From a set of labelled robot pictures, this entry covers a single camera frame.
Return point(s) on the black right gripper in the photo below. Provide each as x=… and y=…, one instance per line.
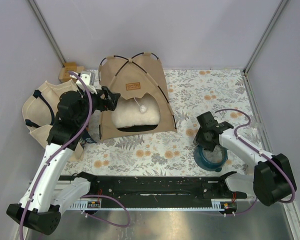
x=198, y=139

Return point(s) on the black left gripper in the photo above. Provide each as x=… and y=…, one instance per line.
x=110, y=102

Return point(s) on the clear plastic bottle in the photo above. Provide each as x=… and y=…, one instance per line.
x=256, y=131

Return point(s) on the beige fabric pet tent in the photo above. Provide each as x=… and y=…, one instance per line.
x=137, y=90

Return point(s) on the white fluffy pillow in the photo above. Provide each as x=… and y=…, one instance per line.
x=127, y=113

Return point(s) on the black tent pole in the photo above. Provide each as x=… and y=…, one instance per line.
x=133, y=78
x=120, y=67

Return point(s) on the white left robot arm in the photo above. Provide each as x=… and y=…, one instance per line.
x=38, y=209

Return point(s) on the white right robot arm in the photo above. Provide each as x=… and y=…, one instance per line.
x=272, y=179

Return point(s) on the cardboard box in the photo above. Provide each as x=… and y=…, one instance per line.
x=64, y=75

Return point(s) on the cream canvas tote bag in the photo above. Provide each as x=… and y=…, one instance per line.
x=40, y=109

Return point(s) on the floral patterned mat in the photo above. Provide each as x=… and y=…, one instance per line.
x=191, y=92

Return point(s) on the white pompom toy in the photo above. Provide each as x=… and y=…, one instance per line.
x=143, y=109

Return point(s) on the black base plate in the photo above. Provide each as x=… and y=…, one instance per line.
x=161, y=192

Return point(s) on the aluminium frame post left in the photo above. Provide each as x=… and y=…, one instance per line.
x=44, y=26

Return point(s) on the aluminium frame post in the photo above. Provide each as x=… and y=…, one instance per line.
x=268, y=30
x=44, y=26

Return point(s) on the white slotted cable duct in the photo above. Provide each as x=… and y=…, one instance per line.
x=86, y=205

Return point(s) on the aluminium frame post right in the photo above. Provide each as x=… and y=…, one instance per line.
x=268, y=30

